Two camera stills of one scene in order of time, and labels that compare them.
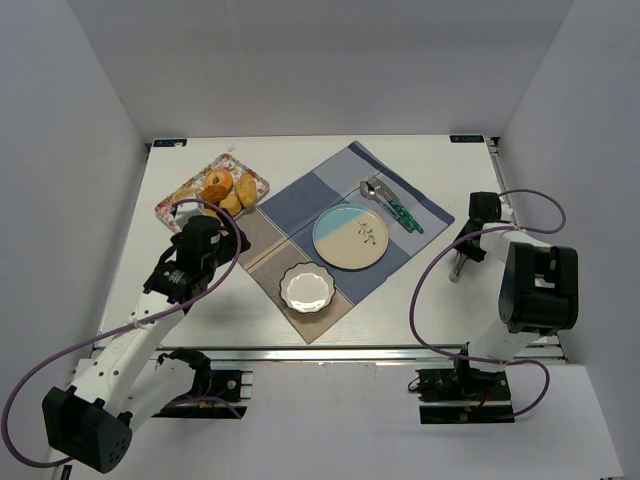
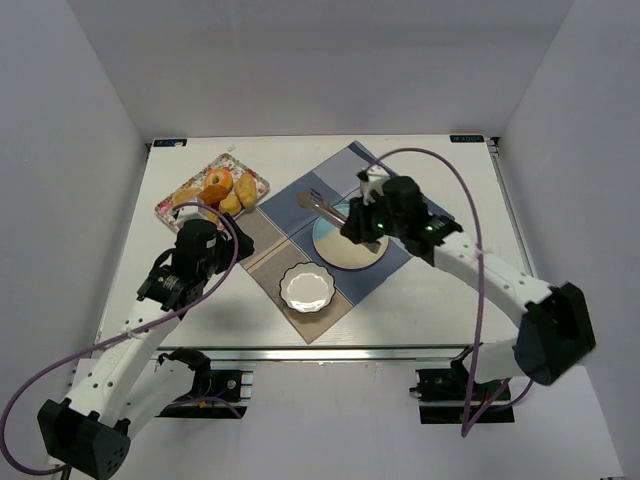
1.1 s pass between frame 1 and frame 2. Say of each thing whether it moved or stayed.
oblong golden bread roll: stayed
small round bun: stayed
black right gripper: moved
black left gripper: stayed
